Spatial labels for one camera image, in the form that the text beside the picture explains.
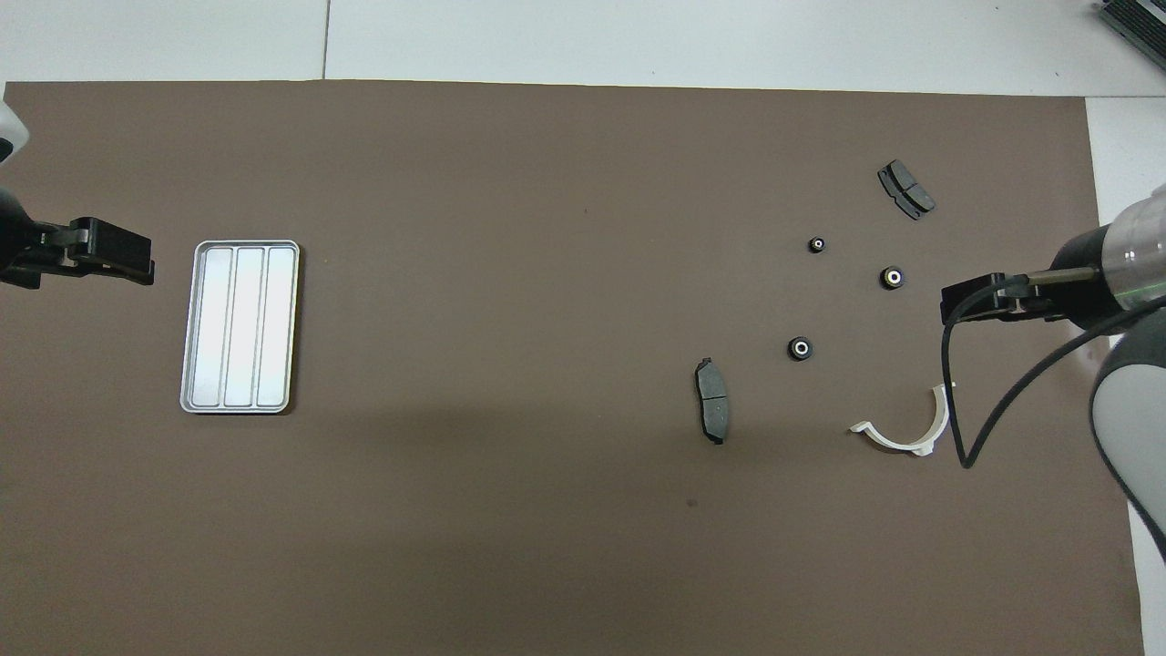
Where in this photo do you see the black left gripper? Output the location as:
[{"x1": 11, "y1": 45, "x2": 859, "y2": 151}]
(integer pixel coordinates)
[{"x1": 0, "y1": 187, "x2": 156, "y2": 291}]

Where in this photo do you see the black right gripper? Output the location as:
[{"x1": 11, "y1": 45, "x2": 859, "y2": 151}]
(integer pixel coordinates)
[{"x1": 941, "y1": 228, "x2": 1130, "y2": 331}]

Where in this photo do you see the silver metal tray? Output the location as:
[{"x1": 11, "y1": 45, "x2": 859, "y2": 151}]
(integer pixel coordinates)
[{"x1": 179, "y1": 240, "x2": 301, "y2": 415}]

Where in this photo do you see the short dark brake pad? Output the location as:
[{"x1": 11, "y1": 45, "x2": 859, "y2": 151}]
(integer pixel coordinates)
[{"x1": 877, "y1": 159, "x2": 936, "y2": 221}]

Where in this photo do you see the long dark brake pad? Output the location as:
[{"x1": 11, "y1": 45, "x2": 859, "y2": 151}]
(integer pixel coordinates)
[{"x1": 694, "y1": 356, "x2": 731, "y2": 446}]

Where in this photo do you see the grey ribbed device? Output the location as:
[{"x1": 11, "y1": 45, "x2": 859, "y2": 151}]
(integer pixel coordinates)
[{"x1": 1098, "y1": 0, "x2": 1166, "y2": 46}]

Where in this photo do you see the brown table mat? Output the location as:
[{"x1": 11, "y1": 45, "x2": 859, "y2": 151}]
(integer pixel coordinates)
[{"x1": 0, "y1": 80, "x2": 1147, "y2": 656}]

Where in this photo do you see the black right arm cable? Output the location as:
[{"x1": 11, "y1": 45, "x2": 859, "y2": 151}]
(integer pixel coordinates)
[{"x1": 943, "y1": 273, "x2": 1166, "y2": 470}]

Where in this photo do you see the white curved plastic bracket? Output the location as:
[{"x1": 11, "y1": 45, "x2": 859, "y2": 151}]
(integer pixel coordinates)
[{"x1": 849, "y1": 383, "x2": 957, "y2": 456}]

